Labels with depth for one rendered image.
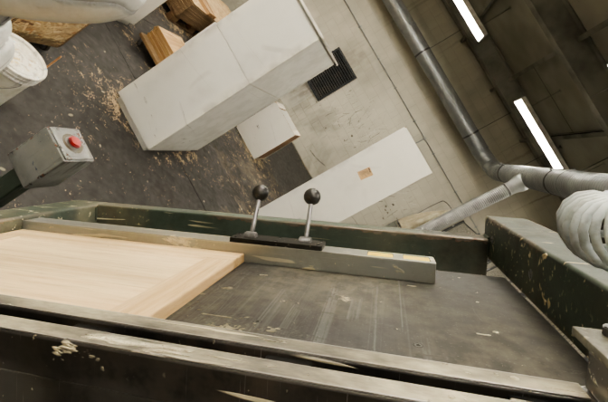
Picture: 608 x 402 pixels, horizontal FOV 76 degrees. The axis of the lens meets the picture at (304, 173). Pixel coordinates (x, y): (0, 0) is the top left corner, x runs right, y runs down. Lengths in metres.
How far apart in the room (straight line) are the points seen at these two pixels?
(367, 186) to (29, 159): 3.54
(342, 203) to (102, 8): 4.11
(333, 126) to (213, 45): 5.89
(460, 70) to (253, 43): 6.47
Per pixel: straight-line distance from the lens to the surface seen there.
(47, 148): 1.35
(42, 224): 1.11
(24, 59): 2.57
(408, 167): 4.38
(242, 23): 3.25
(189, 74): 3.34
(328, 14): 9.38
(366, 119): 8.81
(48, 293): 0.69
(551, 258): 0.71
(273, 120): 5.80
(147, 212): 1.22
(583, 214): 0.41
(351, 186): 4.40
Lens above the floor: 1.72
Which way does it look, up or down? 12 degrees down
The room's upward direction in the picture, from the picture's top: 60 degrees clockwise
